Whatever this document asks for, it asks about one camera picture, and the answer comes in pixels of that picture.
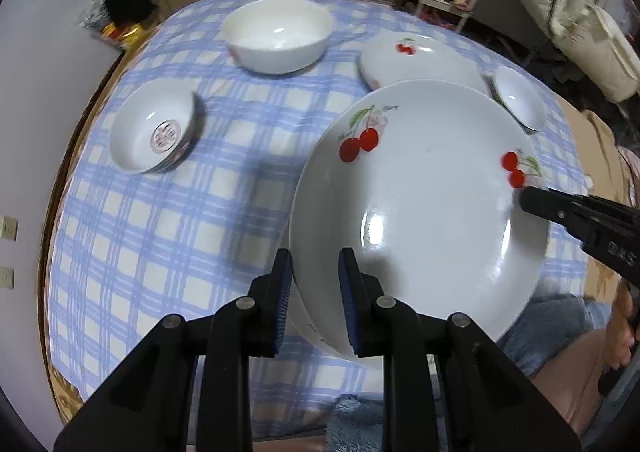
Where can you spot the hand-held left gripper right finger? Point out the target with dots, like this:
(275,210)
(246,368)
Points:
(349,304)

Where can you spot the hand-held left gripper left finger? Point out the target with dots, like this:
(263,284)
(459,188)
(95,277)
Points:
(283,302)

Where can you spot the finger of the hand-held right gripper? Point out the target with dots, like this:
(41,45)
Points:
(545,204)

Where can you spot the small white bowl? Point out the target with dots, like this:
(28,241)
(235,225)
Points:
(517,94)

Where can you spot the large cherry print plate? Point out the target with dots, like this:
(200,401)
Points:
(425,212)

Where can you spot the large white bowl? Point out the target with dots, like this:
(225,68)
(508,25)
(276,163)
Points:
(277,32)

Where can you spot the person's right hand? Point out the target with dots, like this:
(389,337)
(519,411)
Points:
(622,327)

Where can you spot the beige bear print blanket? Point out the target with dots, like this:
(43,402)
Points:
(600,152)

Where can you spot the blue fuzzy cloth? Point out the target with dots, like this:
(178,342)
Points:
(560,327)

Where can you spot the blue plaid tablecloth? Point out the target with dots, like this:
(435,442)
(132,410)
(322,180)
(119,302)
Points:
(200,232)

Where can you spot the person's pink trouser leg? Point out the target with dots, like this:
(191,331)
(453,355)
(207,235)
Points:
(560,392)

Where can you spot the small cherry print plate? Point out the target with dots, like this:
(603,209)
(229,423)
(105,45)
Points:
(425,62)

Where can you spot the pink plastic item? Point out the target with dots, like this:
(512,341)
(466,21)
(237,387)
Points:
(437,18)

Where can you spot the red patterned bowl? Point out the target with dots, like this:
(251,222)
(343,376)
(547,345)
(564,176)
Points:
(150,132)

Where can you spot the round wooden table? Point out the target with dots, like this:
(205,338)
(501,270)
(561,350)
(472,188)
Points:
(65,402)

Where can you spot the colourful snack packets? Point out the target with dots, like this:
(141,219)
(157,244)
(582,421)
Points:
(115,29)

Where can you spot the white wall socket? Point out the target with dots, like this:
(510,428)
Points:
(9,228)
(6,278)

